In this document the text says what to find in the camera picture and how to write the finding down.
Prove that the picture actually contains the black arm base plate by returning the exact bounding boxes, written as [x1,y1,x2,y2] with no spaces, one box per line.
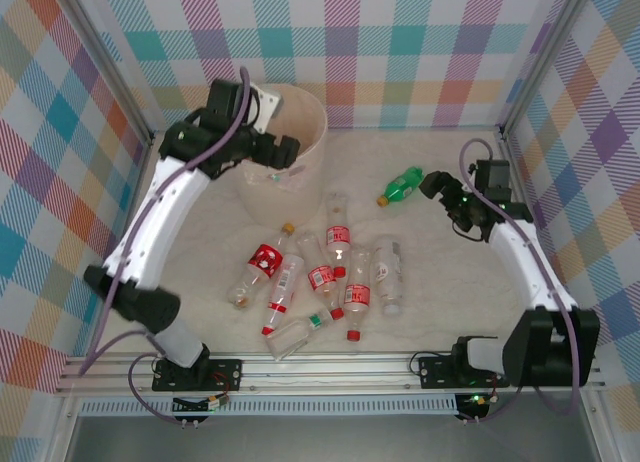
[417,354,511,391]
[152,357,244,393]

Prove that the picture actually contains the aluminium frame post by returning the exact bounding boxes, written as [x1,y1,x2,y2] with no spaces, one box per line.
[497,0,594,138]
[57,0,156,146]

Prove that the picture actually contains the red label bottle yellow cap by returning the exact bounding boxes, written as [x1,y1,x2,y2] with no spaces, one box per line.
[227,223,296,311]

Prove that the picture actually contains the green plastic bottle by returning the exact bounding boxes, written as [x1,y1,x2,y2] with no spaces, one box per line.
[375,165,426,207]

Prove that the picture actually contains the clear bottle red label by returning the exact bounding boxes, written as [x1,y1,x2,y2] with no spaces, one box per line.
[342,246,372,343]
[295,231,346,321]

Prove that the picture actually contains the white slotted cable duct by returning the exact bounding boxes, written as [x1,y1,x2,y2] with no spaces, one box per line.
[78,397,461,418]

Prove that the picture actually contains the cream plastic bin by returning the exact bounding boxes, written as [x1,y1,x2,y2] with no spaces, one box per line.
[234,81,329,223]

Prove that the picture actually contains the clear bottle green neck band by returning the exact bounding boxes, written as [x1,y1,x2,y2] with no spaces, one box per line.
[264,310,335,359]

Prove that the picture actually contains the black power connector module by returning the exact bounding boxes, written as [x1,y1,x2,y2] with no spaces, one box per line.
[453,391,501,426]
[172,394,232,429]

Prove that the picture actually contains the clear plastic bottle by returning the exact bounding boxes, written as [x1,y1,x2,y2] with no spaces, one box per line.
[324,191,351,278]

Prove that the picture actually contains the aluminium mounting rail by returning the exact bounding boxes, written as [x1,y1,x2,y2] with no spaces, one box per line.
[53,349,609,397]

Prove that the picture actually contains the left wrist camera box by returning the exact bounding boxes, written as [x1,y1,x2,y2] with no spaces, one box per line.
[248,83,285,134]

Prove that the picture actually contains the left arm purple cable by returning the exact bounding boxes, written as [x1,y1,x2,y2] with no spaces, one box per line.
[79,66,251,426]

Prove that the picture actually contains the clear bottle white label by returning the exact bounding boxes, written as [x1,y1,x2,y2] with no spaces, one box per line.
[372,235,405,317]

